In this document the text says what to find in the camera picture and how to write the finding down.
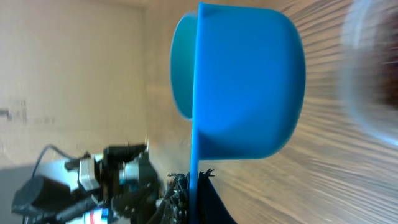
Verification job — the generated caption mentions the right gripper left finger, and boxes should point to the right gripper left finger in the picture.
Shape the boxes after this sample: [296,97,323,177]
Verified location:
[149,173,190,224]

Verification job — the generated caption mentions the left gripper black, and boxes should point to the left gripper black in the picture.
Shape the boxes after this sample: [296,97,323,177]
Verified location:
[99,143,161,223]

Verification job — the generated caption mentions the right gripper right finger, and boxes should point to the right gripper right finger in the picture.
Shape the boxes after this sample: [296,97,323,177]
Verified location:
[197,169,236,224]

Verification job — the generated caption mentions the blue plastic measuring scoop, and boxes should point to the blue plastic measuring scoop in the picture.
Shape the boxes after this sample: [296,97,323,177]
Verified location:
[189,3,306,223]

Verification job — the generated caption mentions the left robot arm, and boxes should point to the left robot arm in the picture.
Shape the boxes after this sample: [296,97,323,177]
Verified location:
[11,143,160,223]

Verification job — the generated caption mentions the teal metal bowl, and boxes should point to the teal metal bowl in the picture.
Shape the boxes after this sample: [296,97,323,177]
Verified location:
[170,11,197,121]

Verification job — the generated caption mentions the clear plastic container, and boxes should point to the clear plastic container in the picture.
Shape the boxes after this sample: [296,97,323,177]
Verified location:
[338,0,397,146]

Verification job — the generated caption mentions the red beans in container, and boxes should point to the red beans in container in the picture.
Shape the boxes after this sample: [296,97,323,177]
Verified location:
[384,14,397,108]

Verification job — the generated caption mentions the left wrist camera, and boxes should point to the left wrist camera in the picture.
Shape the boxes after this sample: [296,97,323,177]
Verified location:
[64,153,101,192]

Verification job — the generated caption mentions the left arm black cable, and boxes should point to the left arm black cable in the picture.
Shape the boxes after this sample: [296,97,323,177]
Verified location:
[30,144,78,178]

